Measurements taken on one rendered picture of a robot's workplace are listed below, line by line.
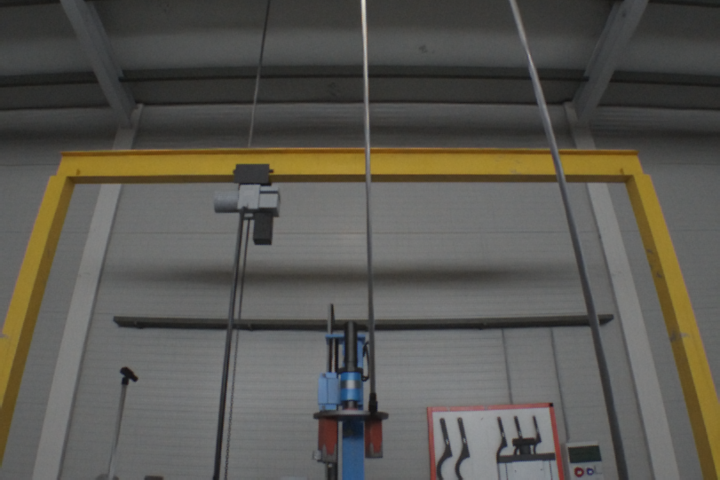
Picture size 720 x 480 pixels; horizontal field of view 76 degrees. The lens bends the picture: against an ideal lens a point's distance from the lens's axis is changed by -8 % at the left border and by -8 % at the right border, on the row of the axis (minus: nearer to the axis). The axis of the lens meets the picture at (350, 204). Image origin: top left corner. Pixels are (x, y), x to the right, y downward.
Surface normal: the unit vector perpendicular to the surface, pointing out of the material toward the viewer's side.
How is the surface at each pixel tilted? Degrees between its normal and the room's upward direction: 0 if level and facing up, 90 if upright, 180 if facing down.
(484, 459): 90
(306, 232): 90
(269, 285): 90
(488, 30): 174
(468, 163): 90
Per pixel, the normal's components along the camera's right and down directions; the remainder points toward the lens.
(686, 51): 0.00, 0.81
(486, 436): 0.00, -0.49
